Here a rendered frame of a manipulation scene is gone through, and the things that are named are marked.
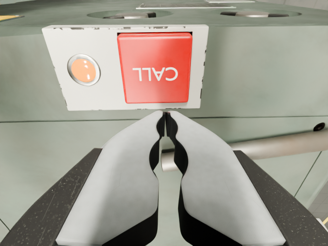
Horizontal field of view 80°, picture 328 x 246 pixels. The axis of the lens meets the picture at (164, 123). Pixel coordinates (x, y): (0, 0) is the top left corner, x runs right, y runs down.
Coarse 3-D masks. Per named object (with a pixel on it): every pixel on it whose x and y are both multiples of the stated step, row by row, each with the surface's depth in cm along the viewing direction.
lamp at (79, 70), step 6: (78, 60) 17; (84, 60) 17; (72, 66) 17; (78, 66) 17; (84, 66) 17; (90, 66) 17; (78, 72) 17; (84, 72) 17; (90, 72) 18; (78, 78) 18; (84, 78) 18; (90, 78) 18
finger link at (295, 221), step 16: (240, 160) 8; (256, 176) 7; (272, 192) 7; (288, 192) 7; (272, 208) 6; (288, 208) 6; (304, 208) 6; (288, 224) 6; (304, 224) 6; (320, 224) 6; (288, 240) 5; (304, 240) 5; (320, 240) 5
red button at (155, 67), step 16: (128, 32) 16; (144, 32) 16; (160, 32) 16; (176, 32) 16; (128, 48) 16; (144, 48) 16; (160, 48) 16; (176, 48) 16; (128, 64) 16; (144, 64) 16; (160, 64) 16; (176, 64) 16; (128, 80) 17; (144, 80) 17; (160, 80) 17; (176, 80) 17; (128, 96) 18; (144, 96) 18; (160, 96) 18; (176, 96) 18
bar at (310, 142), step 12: (312, 132) 22; (324, 132) 21; (228, 144) 22; (240, 144) 22; (252, 144) 21; (264, 144) 21; (276, 144) 21; (288, 144) 21; (300, 144) 21; (312, 144) 21; (324, 144) 21; (168, 156) 22; (252, 156) 21; (264, 156) 21; (276, 156) 21; (168, 168) 22
